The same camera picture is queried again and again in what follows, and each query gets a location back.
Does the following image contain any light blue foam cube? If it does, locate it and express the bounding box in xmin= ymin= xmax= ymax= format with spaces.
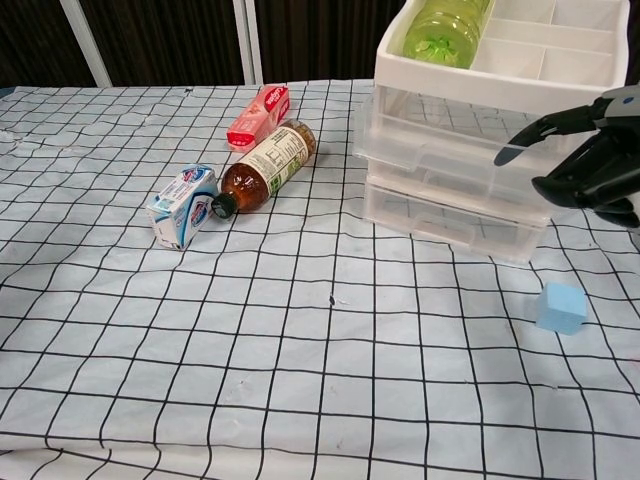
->
xmin=534 ymin=282 xmax=587 ymax=335

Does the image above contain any dark corrugated partition panel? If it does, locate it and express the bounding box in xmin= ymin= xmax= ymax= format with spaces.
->
xmin=79 ymin=0 xmax=249 ymax=87
xmin=619 ymin=0 xmax=640 ymax=89
xmin=0 ymin=0 xmax=100 ymax=89
xmin=254 ymin=0 xmax=416 ymax=84

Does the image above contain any brown tea bottle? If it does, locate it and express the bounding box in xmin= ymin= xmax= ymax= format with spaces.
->
xmin=210 ymin=118 xmax=318 ymax=221

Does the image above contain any white partition post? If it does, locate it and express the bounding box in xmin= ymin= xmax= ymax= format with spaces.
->
xmin=232 ymin=0 xmax=264 ymax=85
xmin=59 ymin=0 xmax=114 ymax=89

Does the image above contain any pink toothpaste box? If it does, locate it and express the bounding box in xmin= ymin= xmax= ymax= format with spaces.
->
xmin=226 ymin=83 xmax=291 ymax=154

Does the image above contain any green plastic bottle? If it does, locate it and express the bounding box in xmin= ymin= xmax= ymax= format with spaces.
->
xmin=402 ymin=0 xmax=496 ymax=69

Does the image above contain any black grid checkered tablecloth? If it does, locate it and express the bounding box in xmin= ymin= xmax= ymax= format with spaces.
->
xmin=0 ymin=77 xmax=640 ymax=480

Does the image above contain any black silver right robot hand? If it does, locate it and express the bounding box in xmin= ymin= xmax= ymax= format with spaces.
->
xmin=493 ymin=83 xmax=640 ymax=229

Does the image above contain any clear plastic drawer unit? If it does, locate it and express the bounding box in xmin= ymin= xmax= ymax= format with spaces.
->
xmin=372 ymin=0 xmax=630 ymax=236

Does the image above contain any clear plastic drawer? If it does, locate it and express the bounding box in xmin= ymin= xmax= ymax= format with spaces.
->
xmin=364 ymin=172 xmax=551 ymax=266
xmin=352 ymin=92 xmax=556 ymax=216

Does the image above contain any blue white soap box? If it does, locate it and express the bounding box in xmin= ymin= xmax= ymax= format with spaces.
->
xmin=146 ymin=163 xmax=220 ymax=252

